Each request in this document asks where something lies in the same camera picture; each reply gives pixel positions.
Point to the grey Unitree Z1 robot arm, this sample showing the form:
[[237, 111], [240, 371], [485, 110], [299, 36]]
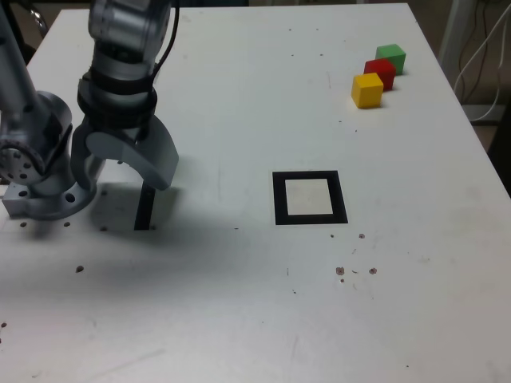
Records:
[[116, 68]]

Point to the metal chair frame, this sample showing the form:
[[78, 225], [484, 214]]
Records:
[[40, 20]]

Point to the green cube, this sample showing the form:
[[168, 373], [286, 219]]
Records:
[[393, 56]]

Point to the white post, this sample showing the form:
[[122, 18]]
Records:
[[451, 24]]

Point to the black tape strip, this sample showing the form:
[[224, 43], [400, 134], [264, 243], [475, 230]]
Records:
[[143, 211]]

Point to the black tape square outline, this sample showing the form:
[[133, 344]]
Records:
[[279, 199]]

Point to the red cube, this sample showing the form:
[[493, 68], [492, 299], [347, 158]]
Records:
[[379, 72]]

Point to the yellow cube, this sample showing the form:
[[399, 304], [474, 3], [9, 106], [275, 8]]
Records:
[[367, 91]]

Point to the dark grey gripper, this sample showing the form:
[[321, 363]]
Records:
[[129, 133]]

